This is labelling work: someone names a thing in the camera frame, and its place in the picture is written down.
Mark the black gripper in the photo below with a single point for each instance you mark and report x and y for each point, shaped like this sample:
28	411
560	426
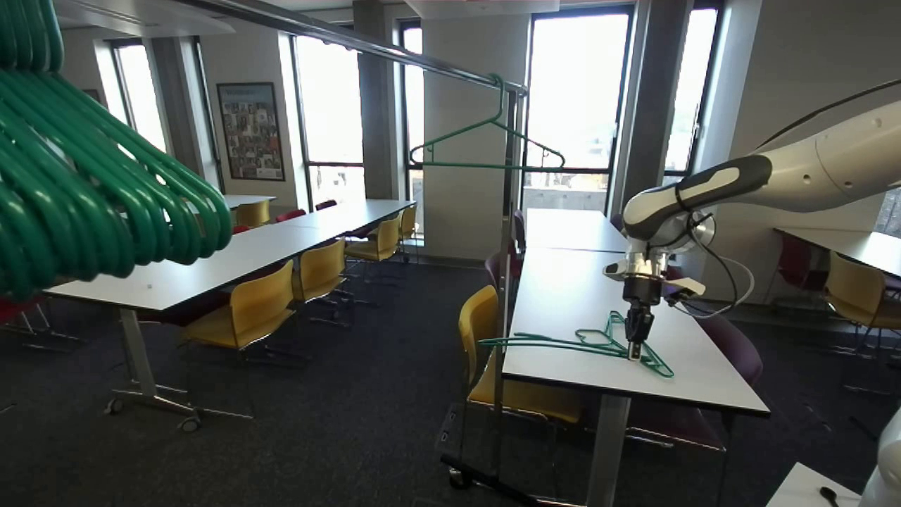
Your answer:
641	305

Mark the small black object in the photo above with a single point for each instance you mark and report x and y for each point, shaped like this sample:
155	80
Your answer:
828	491

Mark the bunch of green hangers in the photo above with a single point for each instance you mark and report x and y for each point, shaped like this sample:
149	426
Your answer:
94	186

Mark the long white table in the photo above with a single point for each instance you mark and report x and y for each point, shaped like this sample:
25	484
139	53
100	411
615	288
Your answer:
235	255

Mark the grey wrist mount plate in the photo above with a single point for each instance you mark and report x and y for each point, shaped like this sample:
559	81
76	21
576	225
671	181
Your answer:
636	267

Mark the white robot stand top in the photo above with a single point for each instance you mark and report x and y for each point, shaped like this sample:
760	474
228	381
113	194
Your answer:
797	488

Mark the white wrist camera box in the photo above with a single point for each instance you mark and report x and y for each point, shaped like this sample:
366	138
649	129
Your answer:
684	281

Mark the large framed picture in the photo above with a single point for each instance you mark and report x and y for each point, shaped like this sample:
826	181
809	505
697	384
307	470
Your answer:
251	129

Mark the yellow chair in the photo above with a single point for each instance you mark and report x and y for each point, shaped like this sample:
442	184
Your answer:
249	214
408	219
322	270
242	310
860	290
380	238
480	325

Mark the red chair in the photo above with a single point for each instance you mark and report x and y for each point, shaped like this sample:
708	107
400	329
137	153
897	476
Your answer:
22	314
289	214
800	263
324	204

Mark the white work table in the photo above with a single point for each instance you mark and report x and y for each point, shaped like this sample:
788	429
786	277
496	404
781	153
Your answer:
563	300

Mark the metal clothes rail rack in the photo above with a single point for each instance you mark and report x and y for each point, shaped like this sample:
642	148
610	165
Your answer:
511	214

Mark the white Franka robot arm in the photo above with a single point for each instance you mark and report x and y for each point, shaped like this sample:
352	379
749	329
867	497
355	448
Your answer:
826	169

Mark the purple chair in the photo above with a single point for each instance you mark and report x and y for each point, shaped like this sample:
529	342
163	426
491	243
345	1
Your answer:
736	343

